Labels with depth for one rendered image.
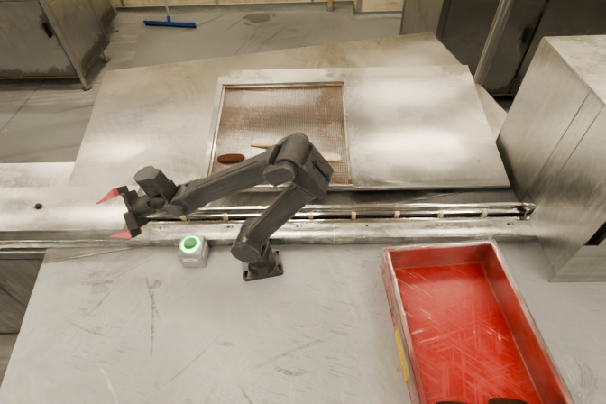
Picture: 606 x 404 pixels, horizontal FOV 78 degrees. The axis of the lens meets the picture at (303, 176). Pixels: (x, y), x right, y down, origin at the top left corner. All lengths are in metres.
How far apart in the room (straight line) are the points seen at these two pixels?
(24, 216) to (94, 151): 0.42
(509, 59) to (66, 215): 2.77
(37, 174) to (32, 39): 2.13
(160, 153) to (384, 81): 0.96
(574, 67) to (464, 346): 0.78
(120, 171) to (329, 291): 0.93
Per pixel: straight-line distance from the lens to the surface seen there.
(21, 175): 1.82
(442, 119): 1.53
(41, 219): 1.43
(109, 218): 1.32
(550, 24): 3.08
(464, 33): 2.86
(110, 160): 1.68
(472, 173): 1.41
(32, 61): 3.91
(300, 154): 0.75
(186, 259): 1.19
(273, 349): 1.08
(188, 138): 1.65
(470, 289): 1.22
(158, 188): 1.03
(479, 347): 1.15
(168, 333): 1.16
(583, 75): 1.21
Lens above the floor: 1.84
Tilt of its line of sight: 47 degrees down
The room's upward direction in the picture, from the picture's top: 3 degrees counter-clockwise
